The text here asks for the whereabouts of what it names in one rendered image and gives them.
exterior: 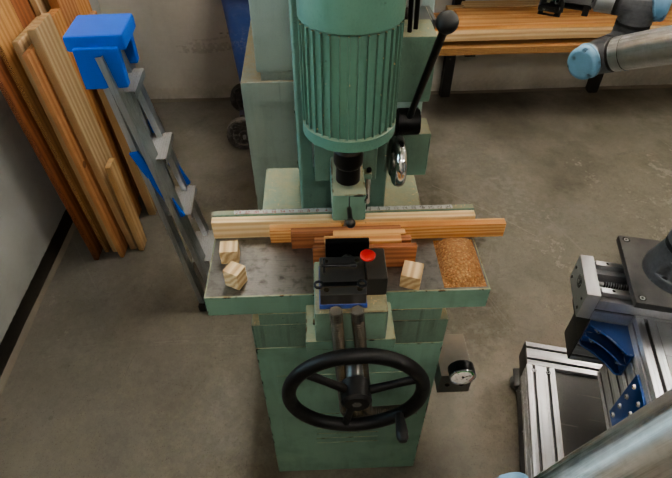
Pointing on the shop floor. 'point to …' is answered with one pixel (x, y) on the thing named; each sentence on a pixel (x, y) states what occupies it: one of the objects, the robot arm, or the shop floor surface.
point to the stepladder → (142, 131)
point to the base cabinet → (314, 456)
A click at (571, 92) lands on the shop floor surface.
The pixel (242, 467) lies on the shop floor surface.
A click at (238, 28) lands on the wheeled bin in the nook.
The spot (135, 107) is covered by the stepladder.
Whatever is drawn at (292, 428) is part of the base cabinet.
